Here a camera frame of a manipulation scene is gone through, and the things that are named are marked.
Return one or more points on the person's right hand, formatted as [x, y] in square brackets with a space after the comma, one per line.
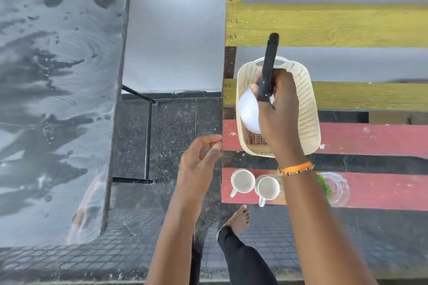
[281, 117]

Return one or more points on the person's left hand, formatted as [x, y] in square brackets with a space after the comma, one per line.
[192, 168]

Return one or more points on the person's left thumb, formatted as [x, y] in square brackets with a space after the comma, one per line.
[213, 156]

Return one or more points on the person's right thumb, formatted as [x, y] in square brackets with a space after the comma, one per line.
[256, 87]

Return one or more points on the person's right forearm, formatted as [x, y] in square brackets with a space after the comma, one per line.
[321, 228]

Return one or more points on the person's left forearm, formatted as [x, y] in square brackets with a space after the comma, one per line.
[174, 238]

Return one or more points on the white ceramic cup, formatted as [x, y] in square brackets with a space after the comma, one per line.
[268, 188]
[242, 181]

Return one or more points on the brown textured pad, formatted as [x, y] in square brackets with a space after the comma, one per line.
[255, 137]

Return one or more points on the cream perforated plastic basket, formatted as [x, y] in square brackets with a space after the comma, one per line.
[309, 111]

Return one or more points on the person's bare foot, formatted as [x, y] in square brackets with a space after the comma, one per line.
[239, 219]

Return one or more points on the person's black trouser leg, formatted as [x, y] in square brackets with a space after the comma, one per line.
[245, 258]

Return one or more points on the painted wooden slat table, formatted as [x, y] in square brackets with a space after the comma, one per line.
[351, 24]

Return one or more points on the green leafy herbs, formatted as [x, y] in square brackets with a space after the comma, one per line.
[325, 188]

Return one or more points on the clear glass jar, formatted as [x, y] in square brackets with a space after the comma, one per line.
[339, 189]

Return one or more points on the wet grey slab table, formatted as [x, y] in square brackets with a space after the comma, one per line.
[53, 94]

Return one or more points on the black metal table frame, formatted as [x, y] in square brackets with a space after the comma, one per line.
[148, 134]

